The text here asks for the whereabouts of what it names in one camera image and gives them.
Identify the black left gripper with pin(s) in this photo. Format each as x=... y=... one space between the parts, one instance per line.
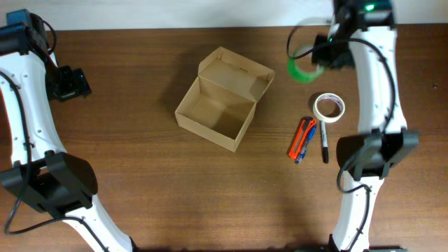
x=76 y=83

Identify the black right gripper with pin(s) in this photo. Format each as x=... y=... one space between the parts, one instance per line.
x=321 y=59

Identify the green tape roll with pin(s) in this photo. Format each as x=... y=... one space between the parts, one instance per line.
x=302 y=76

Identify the white masking tape roll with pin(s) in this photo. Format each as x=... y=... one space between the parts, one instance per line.
x=328 y=107

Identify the brown cardboard box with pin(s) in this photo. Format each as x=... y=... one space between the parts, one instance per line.
x=221 y=102

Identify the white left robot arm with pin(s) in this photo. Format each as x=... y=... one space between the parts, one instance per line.
x=43 y=174

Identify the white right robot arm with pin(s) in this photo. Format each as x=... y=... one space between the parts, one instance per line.
x=363 y=35

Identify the black marker pen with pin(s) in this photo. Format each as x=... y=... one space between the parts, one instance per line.
x=324 y=142

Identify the orange utility knife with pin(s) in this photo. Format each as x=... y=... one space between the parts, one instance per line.
x=303 y=128

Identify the blue pen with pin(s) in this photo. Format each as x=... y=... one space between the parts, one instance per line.
x=309 y=137

